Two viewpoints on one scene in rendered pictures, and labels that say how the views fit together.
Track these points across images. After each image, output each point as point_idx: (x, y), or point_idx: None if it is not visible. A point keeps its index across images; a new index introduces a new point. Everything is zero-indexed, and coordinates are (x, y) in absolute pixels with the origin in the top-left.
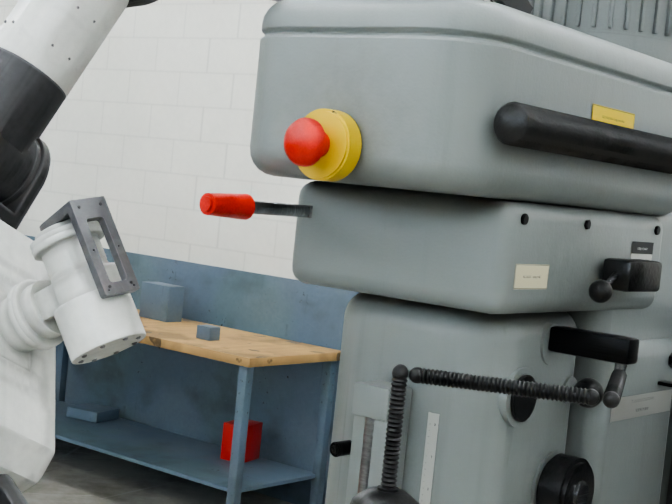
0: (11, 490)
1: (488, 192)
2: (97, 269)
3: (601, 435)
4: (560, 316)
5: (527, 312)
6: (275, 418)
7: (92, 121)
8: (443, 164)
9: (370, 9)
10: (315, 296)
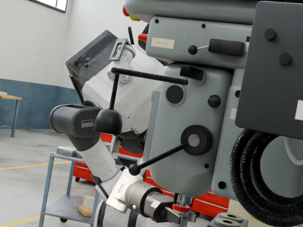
0: (90, 107)
1: (136, 11)
2: (111, 53)
3: (225, 123)
4: (214, 69)
5: (168, 58)
6: None
7: None
8: (124, 4)
9: None
10: None
